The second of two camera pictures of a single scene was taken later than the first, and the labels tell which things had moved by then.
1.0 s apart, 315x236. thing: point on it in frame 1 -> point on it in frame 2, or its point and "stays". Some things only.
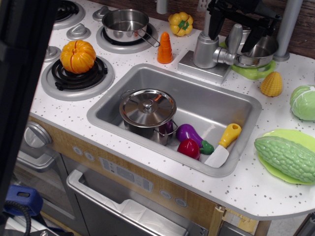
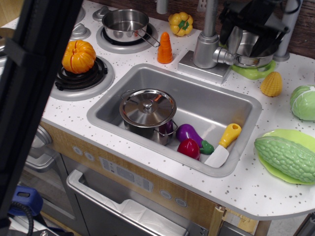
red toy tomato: [190, 147] stays
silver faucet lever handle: [235, 38] stays
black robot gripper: [253, 10] -> [252, 14]
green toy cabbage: [302, 102] stays
